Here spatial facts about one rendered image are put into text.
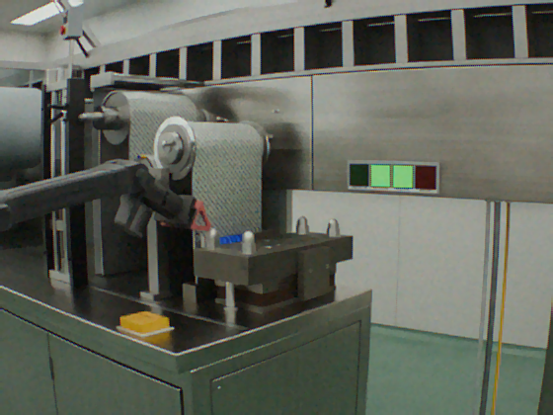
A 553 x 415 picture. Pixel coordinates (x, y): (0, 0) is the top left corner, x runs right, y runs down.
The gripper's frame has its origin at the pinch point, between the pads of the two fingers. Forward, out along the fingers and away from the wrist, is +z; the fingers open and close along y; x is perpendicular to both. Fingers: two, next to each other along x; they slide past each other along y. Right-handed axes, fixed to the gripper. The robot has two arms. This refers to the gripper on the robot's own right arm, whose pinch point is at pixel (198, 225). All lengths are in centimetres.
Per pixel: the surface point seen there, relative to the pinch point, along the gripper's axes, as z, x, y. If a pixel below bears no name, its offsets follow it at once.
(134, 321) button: -17.1, -27.3, 11.1
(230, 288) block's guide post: 3.6, -12.1, 12.6
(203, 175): -4.4, 10.6, 0.3
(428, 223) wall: 243, 108, -61
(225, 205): 5.5, 7.9, 0.4
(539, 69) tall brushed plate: 8, 46, 70
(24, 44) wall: 124, 251, -555
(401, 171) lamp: 19.7, 25.9, 35.8
